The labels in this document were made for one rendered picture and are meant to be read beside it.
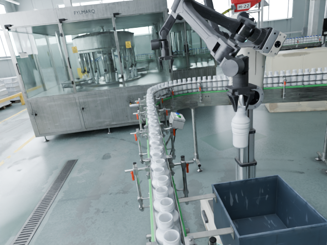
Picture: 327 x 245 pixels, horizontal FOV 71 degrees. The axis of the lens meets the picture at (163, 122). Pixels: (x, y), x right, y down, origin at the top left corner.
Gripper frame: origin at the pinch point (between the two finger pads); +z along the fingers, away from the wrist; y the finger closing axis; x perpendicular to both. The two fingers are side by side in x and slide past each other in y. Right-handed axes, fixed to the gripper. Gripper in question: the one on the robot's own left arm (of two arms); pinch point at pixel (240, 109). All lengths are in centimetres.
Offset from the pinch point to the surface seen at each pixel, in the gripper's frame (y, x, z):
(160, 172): -35.0, -14.3, 12.9
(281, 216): 19, -4, 54
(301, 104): 285, 323, 126
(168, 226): -36, -38, 13
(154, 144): -34.3, 12.5, 14.8
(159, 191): -36.5, -22.9, 14.0
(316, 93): 151, 135, 44
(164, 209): -36, -32, 13
